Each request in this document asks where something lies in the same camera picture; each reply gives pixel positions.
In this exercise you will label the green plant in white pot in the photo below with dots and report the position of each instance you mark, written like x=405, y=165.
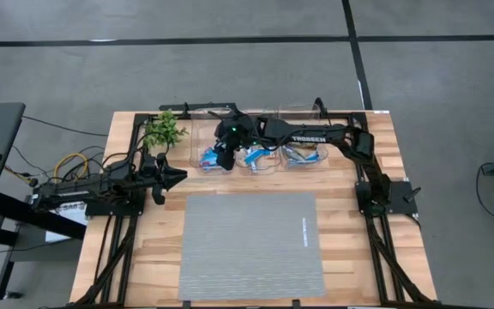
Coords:
x=163, y=129

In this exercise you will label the grey woven mat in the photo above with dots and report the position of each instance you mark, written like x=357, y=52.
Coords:
x=247, y=257

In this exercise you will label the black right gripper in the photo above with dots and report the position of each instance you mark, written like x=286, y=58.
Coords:
x=238, y=133

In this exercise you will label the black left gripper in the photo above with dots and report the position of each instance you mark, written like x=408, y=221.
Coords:
x=158, y=178

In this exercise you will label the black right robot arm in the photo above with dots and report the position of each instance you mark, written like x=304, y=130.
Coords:
x=315, y=135

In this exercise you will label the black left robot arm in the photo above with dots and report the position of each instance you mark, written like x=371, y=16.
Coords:
x=80, y=191

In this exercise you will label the white paper label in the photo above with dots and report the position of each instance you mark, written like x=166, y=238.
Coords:
x=64, y=234

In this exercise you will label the purple blue granola bar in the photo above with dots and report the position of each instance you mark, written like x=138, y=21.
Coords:
x=312, y=156

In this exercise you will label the black aluminium table frame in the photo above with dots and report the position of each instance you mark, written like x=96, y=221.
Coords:
x=174, y=106

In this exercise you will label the long blue granola bar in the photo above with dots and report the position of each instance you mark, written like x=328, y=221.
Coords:
x=255, y=158

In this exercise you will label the clear plastic bin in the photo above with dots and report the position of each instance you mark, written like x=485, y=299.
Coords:
x=272, y=161
x=298, y=111
x=200, y=129

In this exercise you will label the white strip on mat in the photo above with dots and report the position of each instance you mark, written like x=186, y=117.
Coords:
x=305, y=232

